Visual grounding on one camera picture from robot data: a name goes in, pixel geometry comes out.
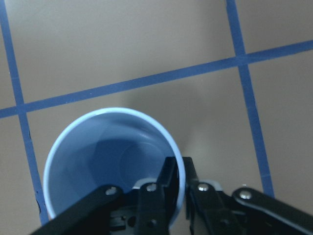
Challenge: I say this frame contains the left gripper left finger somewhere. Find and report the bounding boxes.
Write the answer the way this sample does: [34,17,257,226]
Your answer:
[136,157,179,235]

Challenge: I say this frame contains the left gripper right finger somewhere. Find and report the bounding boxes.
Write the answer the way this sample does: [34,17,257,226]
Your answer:
[183,157,242,235]

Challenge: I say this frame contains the light blue plastic cup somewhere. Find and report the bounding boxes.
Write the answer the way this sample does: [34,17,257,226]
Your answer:
[43,107,186,225]

